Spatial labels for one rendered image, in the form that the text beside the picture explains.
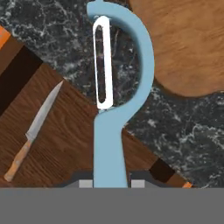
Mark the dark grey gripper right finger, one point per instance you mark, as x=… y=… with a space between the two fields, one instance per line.
x=140 y=178

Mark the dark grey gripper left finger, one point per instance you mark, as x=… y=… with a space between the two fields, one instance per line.
x=79 y=179

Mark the light blue peeler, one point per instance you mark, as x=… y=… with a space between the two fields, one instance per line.
x=109 y=151

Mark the dark striped wooden cutting board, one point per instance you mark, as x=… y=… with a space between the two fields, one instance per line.
x=67 y=137

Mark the light round wooden cutting board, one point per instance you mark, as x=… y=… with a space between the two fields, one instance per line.
x=186 y=43

